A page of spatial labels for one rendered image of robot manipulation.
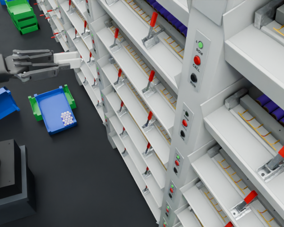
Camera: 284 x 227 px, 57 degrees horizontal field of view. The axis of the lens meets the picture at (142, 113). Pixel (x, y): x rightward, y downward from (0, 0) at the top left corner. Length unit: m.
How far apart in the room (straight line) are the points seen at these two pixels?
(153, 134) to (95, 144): 0.90
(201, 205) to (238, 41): 0.56
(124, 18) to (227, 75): 0.44
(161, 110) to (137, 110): 0.26
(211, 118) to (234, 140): 0.07
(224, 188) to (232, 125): 0.19
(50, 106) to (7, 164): 0.72
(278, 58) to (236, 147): 0.19
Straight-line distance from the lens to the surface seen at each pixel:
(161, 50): 0.71
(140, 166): 1.34
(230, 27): 0.43
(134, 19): 0.84
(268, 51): 0.43
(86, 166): 1.75
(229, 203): 0.68
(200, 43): 0.49
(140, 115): 1.04
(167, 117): 0.79
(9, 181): 1.39
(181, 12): 0.53
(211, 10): 0.45
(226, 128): 0.55
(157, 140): 0.97
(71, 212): 1.64
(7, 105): 2.23
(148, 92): 0.84
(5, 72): 0.76
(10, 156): 1.46
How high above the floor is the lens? 1.50
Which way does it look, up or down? 49 degrees down
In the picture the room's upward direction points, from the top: straight up
